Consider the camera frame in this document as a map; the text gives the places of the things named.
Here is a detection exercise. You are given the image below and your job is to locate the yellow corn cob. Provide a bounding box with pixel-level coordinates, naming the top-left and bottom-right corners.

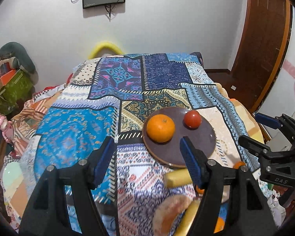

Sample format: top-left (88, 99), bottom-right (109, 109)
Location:
top-left (163, 168), bottom-right (192, 188)
top-left (174, 199), bottom-right (201, 236)

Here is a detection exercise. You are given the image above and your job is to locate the small tangerine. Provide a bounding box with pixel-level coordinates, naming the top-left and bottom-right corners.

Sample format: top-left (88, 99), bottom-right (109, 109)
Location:
top-left (233, 161), bottom-right (246, 169)
top-left (195, 186), bottom-right (204, 195)

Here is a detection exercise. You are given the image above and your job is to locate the patchwork blue bed quilt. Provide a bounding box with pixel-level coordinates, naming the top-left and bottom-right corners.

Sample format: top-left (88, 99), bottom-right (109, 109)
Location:
top-left (21, 52), bottom-right (259, 235)

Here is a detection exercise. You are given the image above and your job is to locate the yellow orange blanket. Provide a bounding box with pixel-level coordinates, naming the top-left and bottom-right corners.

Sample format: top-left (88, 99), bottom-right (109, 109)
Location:
top-left (215, 83), bottom-right (264, 144)

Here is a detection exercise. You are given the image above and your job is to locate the grey plush pillow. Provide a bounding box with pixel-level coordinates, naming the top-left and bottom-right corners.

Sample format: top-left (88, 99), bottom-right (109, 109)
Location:
top-left (0, 41), bottom-right (36, 74)

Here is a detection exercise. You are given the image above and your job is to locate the red tomato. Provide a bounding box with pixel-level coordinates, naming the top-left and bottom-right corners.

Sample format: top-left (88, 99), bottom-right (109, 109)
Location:
top-left (183, 110), bottom-right (202, 129)

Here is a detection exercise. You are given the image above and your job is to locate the wooden wardrobe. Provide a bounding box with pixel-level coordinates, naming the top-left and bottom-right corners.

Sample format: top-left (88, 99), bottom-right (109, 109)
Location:
top-left (231, 0), bottom-right (293, 113)

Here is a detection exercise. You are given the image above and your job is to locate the pale green bowl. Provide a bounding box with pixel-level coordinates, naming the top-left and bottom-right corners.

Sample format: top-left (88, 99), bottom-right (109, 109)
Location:
top-left (2, 162), bottom-right (23, 189)

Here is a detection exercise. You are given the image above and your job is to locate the yellow foam ring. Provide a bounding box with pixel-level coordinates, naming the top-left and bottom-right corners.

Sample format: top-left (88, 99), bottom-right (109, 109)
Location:
top-left (88, 41), bottom-right (125, 60)

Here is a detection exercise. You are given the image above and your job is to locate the pink toy figure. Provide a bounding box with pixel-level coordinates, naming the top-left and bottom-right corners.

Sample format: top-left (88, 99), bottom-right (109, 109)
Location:
top-left (0, 113), bottom-right (14, 144)

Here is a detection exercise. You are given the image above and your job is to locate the green storage box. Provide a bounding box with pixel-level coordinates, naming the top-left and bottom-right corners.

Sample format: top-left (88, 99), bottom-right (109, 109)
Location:
top-left (0, 70), bottom-right (33, 115)

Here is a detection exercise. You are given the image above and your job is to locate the large orange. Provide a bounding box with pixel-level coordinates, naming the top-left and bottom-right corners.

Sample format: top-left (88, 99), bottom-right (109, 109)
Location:
top-left (146, 114), bottom-right (176, 143)
top-left (214, 217), bottom-right (225, 233)

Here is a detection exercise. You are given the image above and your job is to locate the peeled pomelo piece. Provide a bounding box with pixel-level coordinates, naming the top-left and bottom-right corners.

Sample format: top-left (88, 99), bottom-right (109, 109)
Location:
top-left (152, 195), bottom-right (192, 235)

